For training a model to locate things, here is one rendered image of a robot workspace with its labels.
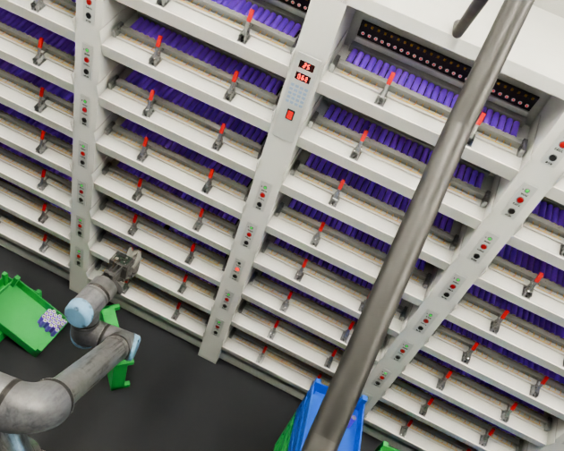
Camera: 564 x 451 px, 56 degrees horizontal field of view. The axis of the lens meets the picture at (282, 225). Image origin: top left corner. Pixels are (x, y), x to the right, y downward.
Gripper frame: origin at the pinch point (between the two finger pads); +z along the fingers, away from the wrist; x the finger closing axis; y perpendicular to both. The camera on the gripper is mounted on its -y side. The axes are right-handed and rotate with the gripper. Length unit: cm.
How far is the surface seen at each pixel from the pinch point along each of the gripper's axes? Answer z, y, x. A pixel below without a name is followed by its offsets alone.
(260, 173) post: 14, 48, -32
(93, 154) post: 14.9, 21.9, 31.1
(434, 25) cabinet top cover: 13, 111, -61
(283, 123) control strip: 13, 68, -33
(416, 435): 21, -48, -134
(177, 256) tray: 17.7, -10.3, -9.1
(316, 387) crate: -8, -12, -81
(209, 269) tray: 18.5, -10.0, -23.1
